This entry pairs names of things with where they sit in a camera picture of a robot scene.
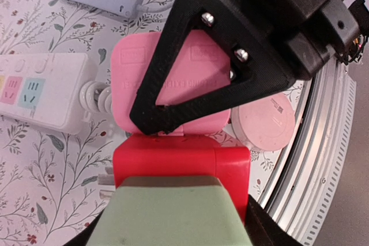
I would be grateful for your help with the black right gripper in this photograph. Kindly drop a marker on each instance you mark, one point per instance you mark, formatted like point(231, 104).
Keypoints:
point(270, 43)

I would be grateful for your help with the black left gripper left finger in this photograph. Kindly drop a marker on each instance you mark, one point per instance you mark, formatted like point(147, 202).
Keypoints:
point(82, 238)

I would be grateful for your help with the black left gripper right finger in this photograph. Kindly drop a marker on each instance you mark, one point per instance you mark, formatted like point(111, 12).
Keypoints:
point(262, 230)

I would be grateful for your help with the round pink socket base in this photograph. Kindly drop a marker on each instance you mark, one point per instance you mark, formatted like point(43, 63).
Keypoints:
point(266, 124)

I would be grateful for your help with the pink plug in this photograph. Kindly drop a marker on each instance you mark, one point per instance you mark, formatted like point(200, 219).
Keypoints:
point(200, 67)

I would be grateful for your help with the green plug adapter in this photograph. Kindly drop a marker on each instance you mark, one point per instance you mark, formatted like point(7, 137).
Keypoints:
point(190, 210)

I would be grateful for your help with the red cube socket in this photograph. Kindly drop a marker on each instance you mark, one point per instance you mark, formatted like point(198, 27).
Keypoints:
point(172, 156)

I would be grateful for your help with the white multicolour power strip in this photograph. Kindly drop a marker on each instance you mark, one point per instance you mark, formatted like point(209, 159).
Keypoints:
point(44, 89)

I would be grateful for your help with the aluminium front rail frame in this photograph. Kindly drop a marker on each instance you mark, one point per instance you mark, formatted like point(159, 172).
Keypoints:
point(296, 186)

